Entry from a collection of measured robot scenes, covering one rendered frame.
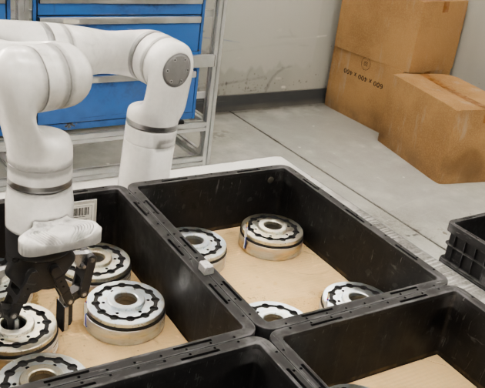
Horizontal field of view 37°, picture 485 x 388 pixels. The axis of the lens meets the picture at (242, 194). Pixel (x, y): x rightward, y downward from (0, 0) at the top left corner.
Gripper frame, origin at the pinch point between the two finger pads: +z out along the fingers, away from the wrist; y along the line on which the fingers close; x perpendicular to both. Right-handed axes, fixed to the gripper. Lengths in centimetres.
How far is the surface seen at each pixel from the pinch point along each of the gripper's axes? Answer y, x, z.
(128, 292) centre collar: -12.2, -0.1, -1.3
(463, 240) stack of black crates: -123, -25, 28
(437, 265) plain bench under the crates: -85, -5, 15
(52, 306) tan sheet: -4.4, -6.2, 2.4
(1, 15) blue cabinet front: -59, -187, 8
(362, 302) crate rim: -31.9, 22.0, -7.7
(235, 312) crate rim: -16.6, 17.0, -7.6
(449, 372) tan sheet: -44, 29, 2
